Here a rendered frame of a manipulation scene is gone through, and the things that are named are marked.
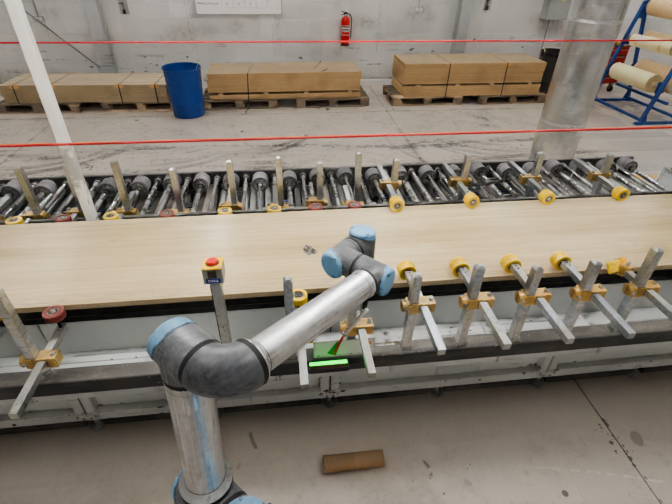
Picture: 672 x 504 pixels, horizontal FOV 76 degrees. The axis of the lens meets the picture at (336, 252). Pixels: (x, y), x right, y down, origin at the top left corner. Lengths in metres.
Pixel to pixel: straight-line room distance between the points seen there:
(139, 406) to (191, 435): 1.41
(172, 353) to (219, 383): 0.13
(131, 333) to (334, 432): 1.16
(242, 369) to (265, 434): 1.61
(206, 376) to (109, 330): 1.28
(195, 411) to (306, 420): 1.48
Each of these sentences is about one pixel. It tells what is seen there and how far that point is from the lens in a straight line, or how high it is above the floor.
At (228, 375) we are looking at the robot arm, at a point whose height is 1.43.
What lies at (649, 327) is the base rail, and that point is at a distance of 2.52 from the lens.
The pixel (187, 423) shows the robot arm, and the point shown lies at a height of 1.21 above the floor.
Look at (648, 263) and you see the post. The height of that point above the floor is 1.09.
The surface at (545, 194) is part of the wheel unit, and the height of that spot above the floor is 0.97.
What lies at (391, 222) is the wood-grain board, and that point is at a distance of 2.39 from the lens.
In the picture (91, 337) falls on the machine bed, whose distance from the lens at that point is 2.23.
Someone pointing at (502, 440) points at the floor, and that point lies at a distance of 2.65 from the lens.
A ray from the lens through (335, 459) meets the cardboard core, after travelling 2.34.
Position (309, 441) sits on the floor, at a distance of 2.48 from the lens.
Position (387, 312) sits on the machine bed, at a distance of 2.07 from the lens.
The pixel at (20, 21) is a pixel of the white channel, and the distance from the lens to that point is 2.46.
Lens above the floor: 2.13
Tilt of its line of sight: 35 degrees down
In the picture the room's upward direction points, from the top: 1 degrees clockwise
